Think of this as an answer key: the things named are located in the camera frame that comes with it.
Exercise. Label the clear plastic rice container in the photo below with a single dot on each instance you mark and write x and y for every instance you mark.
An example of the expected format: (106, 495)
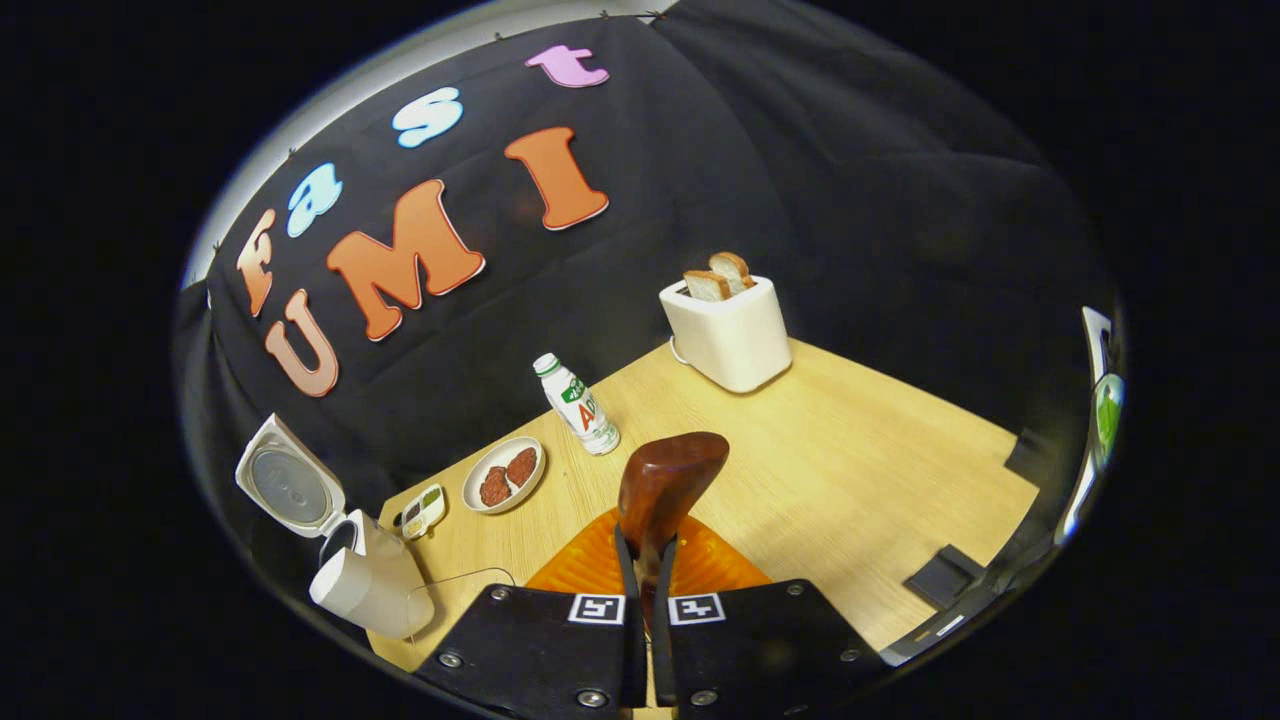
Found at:
(440, 580)

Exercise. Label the white drink bottle green label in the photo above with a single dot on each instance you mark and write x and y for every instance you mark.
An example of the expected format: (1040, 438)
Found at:
(580, 405)

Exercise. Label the white divided seasoning dish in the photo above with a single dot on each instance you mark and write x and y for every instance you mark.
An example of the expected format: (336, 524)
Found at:
(422, 512)

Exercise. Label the white rice cooker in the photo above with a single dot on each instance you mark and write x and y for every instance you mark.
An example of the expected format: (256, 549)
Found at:
(375, 590)

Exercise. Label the white round plate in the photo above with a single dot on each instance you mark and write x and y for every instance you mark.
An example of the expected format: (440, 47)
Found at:
(478, 500)

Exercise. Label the white toaster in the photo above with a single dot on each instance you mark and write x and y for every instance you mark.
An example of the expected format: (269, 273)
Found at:
(730, 335)

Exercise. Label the brown wooden spoon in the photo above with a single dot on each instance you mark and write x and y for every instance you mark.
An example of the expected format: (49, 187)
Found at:
(665, 480)

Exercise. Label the black flat clip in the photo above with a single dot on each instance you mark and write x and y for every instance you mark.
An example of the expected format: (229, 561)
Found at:
(945, 577)

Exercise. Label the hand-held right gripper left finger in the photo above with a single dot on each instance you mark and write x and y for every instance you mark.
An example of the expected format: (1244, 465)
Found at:
(545, 650)

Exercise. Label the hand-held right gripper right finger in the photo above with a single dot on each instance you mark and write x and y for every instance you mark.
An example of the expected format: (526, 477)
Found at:
(750, 650)

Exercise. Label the red meat piece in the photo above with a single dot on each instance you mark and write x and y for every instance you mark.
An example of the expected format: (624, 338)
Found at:
(495, 486)
(521, 467)

